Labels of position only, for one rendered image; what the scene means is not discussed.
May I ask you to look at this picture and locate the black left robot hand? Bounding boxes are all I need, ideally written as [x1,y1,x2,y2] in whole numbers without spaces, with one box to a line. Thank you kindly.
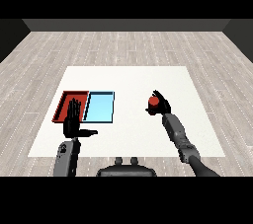
[62,98,99,139]

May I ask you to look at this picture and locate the red shallow open box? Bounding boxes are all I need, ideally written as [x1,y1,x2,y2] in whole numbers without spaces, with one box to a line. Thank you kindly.
[51,90,91,124]

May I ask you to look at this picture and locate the red can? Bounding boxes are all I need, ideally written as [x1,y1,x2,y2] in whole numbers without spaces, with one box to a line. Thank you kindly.
[147,95,160,111]

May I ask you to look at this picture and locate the light blue shallow open box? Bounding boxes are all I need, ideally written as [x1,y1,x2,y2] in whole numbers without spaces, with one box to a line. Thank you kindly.
[81,90,116,124]

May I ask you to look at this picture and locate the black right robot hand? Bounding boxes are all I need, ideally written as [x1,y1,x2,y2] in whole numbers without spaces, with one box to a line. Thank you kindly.
[144,90,172,116]

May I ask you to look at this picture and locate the dark grey robot body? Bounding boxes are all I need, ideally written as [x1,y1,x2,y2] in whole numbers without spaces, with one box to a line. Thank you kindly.
[96,157,158,178]

